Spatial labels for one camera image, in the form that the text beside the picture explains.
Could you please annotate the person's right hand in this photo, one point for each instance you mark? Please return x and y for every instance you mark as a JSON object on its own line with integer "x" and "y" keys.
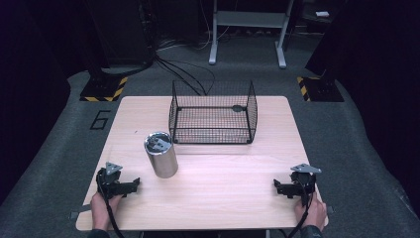
{"x": 315, "y": 213}

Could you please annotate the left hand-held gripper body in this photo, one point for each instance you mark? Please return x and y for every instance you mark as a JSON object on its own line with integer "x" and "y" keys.
{"x": 110, "y": 183}

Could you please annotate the black equipment column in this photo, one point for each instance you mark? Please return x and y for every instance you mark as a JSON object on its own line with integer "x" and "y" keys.
{"x": 122, "y": 33}

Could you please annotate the white metal stand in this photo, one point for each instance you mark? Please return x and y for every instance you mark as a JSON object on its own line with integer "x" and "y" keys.
{"x": 247, "y": 20}

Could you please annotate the person's left hand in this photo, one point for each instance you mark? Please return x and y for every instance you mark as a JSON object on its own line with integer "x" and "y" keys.
{"x": 102, "y": 208}

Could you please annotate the silver metal can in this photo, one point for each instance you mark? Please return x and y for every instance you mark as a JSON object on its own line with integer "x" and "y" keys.
{"x": 161, "y": 158}

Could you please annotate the black hazard-striped stand base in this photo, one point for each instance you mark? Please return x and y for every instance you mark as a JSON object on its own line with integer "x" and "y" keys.
{"x": 322, "y": 89}
{"x": 102, "y": 89}

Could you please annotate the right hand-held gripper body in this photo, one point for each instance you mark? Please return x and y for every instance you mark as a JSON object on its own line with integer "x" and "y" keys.
{"x": 305, "y": 183}

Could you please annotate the small white box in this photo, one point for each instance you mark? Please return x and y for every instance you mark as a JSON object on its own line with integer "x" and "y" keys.
{"x": 322, "y": 14}

